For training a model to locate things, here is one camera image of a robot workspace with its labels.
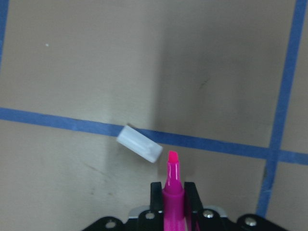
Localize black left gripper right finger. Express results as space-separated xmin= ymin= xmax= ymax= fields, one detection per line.
xmin=184 ymin=182 xmax=203 ymax=214

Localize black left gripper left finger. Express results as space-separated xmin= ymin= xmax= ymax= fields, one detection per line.
xmin=150 ymin=182 xmax=164 ymax=213

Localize pink highlighter pen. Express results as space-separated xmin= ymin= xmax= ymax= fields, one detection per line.
xmin=162 ymin=151 xmax=185 ymax=231

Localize white highlighter cap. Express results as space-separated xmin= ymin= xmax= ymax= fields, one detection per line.
xmin=116 ymin=126 xmax=163 ymax=163

